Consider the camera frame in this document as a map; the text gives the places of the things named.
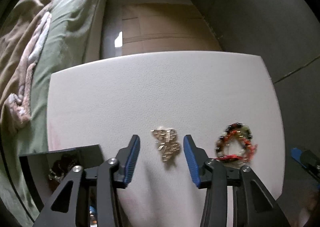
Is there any white low table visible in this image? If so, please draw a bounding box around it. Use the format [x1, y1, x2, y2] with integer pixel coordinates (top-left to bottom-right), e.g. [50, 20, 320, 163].
[46, 50, 285, 227]

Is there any beige blanket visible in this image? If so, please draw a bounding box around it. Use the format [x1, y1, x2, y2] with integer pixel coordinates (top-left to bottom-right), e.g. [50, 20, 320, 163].
[0, 0, 57, 130]

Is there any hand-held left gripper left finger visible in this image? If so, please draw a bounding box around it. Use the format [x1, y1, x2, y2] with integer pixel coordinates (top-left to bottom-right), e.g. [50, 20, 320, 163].
[32, 134, 140, 227]

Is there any gold chain jewelry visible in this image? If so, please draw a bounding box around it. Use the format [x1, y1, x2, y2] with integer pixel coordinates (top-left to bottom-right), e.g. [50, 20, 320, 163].
[151, 127, 181, 164]

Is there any black jewelry box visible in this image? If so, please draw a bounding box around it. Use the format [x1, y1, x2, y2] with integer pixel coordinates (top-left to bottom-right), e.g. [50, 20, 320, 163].
[19, 144, 107, 215]

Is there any bed with green sheet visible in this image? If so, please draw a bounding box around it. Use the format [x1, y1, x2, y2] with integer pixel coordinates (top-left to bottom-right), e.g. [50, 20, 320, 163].
[0, 0, 112, 221]

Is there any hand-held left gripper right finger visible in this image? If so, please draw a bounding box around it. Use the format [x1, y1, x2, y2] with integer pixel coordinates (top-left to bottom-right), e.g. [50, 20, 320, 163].
[183, 135, 290, 227]

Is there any beaded bracelet with red string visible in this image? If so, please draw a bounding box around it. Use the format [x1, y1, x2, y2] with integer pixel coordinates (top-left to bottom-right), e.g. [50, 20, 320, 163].
[215, 122, 258, 166]

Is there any dark beaded bracelet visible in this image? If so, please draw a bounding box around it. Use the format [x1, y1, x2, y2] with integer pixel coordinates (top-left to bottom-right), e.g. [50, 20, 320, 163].
[56, 153, 78, 171]

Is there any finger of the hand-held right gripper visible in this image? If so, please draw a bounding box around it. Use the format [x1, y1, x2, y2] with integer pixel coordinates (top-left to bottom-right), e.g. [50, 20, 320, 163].
[290, 147, 320, 185]

